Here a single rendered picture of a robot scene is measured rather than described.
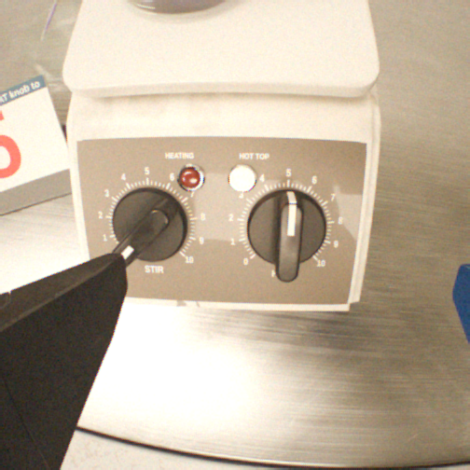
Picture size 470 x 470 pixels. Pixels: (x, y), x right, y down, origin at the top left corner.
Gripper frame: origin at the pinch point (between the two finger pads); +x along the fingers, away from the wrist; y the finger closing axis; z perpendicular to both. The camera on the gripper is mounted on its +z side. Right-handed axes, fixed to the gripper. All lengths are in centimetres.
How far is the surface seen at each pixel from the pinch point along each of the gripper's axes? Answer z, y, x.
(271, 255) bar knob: -2.1, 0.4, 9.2
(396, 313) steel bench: -6.6, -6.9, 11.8
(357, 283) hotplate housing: -3.7, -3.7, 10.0
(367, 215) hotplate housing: -0.5, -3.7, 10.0
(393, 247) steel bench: -3.5, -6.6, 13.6
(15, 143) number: 1.9, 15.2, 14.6
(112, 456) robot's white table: -14.6, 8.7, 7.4
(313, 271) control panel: -2.9, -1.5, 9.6
